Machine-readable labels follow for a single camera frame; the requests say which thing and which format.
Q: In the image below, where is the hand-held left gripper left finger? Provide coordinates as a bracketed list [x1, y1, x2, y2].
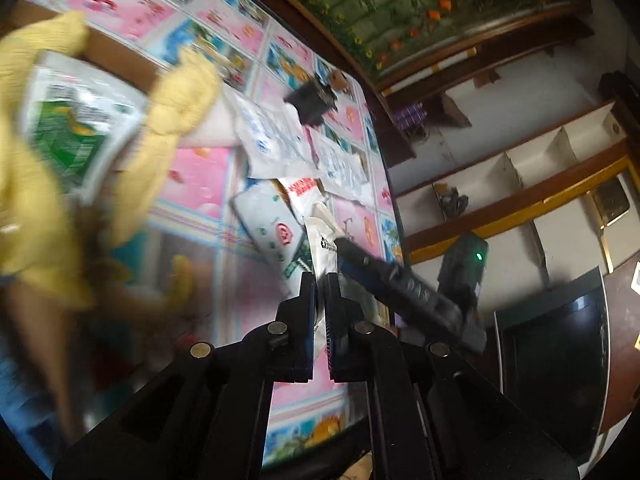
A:
[52, 270, 318, 480]

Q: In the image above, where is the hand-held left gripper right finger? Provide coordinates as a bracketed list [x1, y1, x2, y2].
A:
[324, 271, 583, 480]

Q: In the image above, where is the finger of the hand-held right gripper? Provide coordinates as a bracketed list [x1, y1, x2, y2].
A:
[334, 237, 402, 307]

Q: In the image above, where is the white packet with black emblem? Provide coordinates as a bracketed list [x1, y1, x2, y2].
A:
[302, 202, 352, 313]

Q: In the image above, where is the yellow towel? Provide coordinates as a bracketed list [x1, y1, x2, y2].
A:
[0, 9, 222, 312]

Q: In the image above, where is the green and white packet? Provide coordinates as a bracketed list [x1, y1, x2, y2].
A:
[16, 49, 149, 207]

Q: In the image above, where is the cardboard box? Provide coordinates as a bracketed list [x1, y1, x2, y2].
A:
[0, 0, 169, 436]

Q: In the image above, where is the white packet with red cross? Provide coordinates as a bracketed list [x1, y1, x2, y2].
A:
[230, 179, 314, 297]

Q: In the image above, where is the white packet with blue print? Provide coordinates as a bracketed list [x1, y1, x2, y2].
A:
[234, 91, 319, 182]
[309, 131, 372, 207]

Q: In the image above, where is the white bag with red print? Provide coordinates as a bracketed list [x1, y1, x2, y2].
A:
[276, 175, 327, 212]

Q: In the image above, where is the dark object on shelf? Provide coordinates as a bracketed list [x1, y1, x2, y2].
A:
[434, 184, 472, 222]

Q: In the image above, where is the black flat screen television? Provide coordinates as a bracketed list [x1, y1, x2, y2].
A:
[494, 265, 612, 467]

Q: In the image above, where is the purple box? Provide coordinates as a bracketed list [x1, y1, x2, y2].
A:
[394, 101, 427, 134]

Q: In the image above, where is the printed fruit tablecloth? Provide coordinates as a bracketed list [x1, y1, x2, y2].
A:
[0, 0, 407, 467]

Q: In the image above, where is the gold framed picture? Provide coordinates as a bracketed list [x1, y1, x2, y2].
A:
[591, 179, 632, 227]

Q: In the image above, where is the framed flower landscape painting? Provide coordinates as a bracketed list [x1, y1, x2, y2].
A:
[212, 0, 596, 93]

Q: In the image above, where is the white wooden wall shelf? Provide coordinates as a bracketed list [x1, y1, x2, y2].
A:
[384, 94, 640, 273]

